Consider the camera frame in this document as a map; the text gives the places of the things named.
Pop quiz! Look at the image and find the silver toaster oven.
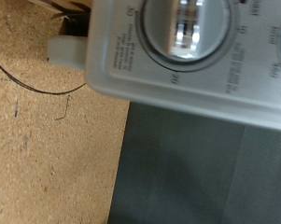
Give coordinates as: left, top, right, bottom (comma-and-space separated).
46, 0, 281, 133

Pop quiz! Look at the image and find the silver oven knob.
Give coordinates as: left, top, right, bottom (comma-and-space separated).
142, 0, 232, 61

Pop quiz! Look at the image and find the thin black wire on table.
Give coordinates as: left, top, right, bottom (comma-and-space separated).
0, 55, 88, 96

